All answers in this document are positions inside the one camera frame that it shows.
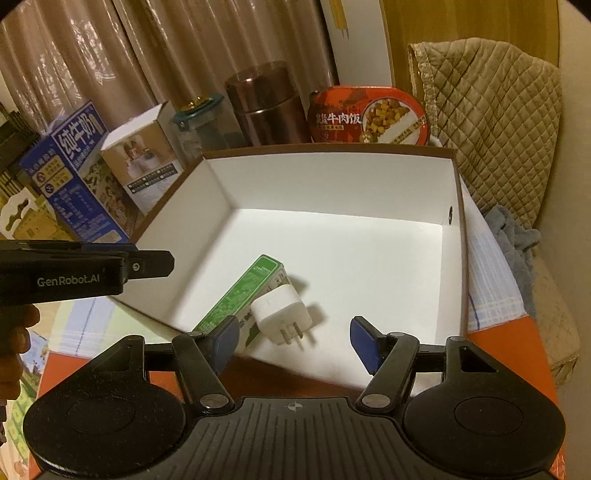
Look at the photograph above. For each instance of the glass jar with teal lid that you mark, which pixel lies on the glass jar with teal lid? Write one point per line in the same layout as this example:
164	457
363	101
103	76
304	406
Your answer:
203	134

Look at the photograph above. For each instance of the brown curtain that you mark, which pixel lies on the brown curtain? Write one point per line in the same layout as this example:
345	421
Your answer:
138	55

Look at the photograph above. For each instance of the blue milk carton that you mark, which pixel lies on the blue milk carton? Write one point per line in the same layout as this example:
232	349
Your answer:
78	184

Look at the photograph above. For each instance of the green carton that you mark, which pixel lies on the green carton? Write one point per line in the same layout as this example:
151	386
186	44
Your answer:
240	286

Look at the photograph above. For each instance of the white power adapter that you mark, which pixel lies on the white power adapter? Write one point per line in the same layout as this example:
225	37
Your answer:
281	311

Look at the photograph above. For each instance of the yellow printed carton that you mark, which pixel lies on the yellow printed carton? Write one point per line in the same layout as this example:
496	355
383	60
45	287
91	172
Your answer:
27	221

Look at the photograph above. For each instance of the grey fluffy cloth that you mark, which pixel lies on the grey fluffy cloth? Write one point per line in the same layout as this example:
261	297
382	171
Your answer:
512	240

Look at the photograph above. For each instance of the brown cardboard box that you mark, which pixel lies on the brown cardboard box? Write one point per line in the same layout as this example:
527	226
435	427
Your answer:
351	258

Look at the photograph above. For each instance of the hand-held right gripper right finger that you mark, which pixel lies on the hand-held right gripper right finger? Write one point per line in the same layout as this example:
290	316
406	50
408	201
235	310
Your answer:
362	342

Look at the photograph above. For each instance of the copper metal canister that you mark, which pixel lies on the copper metal canister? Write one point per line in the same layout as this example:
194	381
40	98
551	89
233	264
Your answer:
272	115

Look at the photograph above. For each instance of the white product box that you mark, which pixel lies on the white product box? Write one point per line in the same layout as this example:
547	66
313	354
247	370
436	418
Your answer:
138	157

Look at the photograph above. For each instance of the quilted beige cover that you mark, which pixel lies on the quilted beige cover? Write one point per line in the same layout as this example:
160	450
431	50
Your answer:
498	129

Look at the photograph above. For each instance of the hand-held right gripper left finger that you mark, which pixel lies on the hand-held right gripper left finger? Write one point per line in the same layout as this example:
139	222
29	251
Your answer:
222	342

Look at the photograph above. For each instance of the red instant rice bowl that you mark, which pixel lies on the red instant rice bowl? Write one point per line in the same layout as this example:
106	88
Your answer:
341	120

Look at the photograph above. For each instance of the person's left hand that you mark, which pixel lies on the person's left hand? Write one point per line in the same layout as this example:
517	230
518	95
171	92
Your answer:
16	341

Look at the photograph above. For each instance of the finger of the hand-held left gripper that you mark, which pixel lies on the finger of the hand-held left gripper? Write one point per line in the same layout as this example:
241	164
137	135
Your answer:
147	265
106	249

